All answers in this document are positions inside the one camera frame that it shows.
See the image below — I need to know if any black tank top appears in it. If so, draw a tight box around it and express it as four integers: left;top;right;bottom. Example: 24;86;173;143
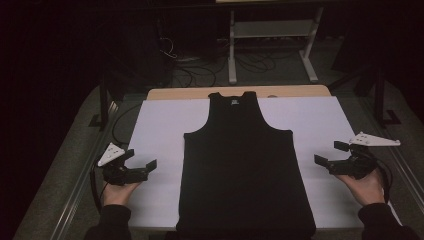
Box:
175;91;317;240

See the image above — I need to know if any black floor cable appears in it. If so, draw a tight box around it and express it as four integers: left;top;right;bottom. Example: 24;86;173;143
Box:
111;103;143;146

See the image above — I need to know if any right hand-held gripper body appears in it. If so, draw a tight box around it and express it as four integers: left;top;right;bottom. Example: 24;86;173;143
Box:
328;131;401;180

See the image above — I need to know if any thin white cable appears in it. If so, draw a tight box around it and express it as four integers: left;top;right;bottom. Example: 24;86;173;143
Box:
159;36;178;60

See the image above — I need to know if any tangle of black floor cables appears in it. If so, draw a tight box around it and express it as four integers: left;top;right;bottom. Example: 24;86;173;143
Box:
173;49;278;88

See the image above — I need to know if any person's right hand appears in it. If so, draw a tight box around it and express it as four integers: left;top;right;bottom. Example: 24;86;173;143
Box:
334;168;386;206

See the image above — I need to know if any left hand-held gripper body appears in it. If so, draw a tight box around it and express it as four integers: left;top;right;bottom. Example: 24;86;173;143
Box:
97;142;149;186

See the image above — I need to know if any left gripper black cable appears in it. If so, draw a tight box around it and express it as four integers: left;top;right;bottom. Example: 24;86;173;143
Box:
89;166;111;214

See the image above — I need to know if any black metal stand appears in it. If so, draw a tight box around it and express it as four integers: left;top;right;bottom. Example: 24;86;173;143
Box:
328;64;403;129
89;76;119;131

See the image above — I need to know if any white metal stand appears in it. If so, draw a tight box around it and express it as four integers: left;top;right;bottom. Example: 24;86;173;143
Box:
227;7;324;85

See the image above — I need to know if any person's left hand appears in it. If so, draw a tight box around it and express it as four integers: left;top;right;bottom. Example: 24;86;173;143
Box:
102;181;143;207

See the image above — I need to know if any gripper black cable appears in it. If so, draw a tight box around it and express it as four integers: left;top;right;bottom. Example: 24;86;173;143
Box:
364;151;394;204
89;166;111;214

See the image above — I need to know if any metal floor rail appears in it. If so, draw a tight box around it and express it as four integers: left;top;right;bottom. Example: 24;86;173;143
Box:
359;96;424;214
49;99;119;240

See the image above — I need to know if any white board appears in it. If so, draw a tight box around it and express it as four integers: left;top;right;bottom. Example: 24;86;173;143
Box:
127;96;403;231

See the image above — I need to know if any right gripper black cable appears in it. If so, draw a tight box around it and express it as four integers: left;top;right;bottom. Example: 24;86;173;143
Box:
364;151;394;204

